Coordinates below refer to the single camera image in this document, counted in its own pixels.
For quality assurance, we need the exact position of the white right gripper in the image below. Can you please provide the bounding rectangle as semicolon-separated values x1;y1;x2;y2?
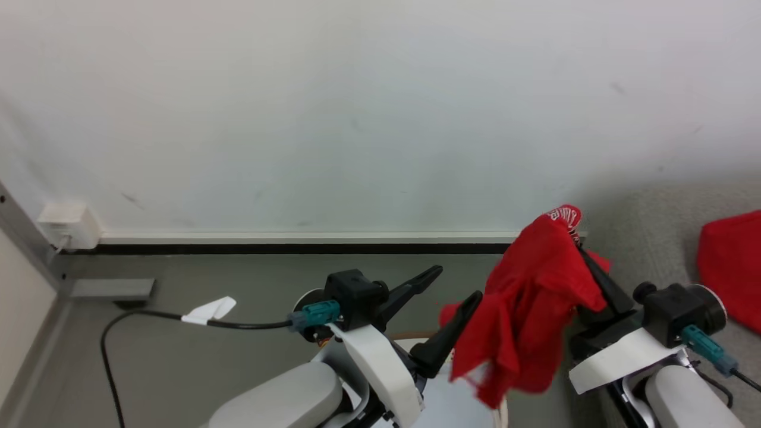
568;246;685;395

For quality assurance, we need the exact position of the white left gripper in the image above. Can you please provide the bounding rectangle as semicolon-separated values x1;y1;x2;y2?
327;265;484;428

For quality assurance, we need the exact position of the red printed garment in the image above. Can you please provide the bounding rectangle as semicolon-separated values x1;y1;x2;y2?
439;204;612;410

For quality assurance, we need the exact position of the grey fabric sofa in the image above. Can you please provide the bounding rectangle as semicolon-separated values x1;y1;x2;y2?
564;183;761;428

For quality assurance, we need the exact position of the white perforated laundry basket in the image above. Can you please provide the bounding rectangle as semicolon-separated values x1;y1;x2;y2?
388;331;510;428

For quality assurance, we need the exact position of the white baseboard strip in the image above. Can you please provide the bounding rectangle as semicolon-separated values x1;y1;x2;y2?
98;231;587;246

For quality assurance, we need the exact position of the white tape tag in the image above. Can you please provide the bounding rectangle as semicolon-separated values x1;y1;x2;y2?
181;296;237;326

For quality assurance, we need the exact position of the beige partition panel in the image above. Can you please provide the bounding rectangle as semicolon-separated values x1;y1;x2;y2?
0;228;58;408

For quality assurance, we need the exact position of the black cable with teal plug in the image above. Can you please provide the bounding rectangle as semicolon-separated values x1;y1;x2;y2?
99;300;342;428
681;325;761;393

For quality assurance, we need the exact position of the thin black cable loop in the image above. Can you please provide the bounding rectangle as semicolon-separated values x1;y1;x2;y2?
690;367;734;410

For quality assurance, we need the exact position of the white wall socket box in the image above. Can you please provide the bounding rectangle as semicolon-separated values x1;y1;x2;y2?
37;203;101;251

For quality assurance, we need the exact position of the grey metal frame post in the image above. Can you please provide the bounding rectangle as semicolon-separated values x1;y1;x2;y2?
0;181;156;301

